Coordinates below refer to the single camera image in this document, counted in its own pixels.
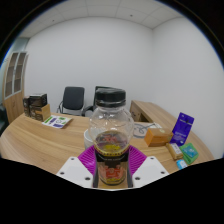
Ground orange-brown cardboard box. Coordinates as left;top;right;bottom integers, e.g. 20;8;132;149
143;127;174;148

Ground green flat packet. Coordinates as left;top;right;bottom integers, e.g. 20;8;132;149
179;142;200;165

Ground black padded office chair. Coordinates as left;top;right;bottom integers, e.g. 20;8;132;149
56;86;86;117

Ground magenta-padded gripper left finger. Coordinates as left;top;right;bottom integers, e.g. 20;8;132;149
56;145;100;189

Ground purple standing pouch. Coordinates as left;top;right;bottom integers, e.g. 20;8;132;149
169;112;195;147

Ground small light blue box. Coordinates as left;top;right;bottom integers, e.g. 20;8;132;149
175;158;189;170

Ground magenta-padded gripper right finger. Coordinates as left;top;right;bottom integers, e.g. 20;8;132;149
126;145;170;189

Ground black mesh office chair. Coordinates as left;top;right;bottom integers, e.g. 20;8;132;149
81;85;111;118

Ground wooden shelf cabinet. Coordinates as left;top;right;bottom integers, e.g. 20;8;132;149
2;51;29;124

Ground small tan packet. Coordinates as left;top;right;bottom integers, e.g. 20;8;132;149
165;142;184;161

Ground clear black-capped drink bottle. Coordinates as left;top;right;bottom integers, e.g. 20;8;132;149
88;87;135;187

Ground white leaflet with green print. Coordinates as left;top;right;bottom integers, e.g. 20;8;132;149
41;114;73;129

